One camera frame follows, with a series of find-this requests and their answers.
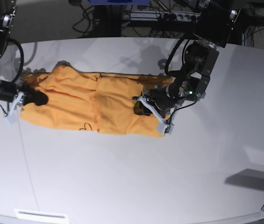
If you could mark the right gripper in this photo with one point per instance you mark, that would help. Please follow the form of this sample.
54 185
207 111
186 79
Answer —
9 92

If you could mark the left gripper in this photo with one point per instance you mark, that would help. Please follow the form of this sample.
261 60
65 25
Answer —
160 100

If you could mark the orange yellow T-shirt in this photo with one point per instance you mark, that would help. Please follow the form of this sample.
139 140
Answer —
75 98

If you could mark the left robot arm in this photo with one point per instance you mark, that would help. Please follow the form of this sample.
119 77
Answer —
198 59

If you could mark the white power strip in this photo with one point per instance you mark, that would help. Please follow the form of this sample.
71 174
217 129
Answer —
181 16

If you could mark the white label strip on table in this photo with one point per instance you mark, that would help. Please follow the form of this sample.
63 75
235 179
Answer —
30 214

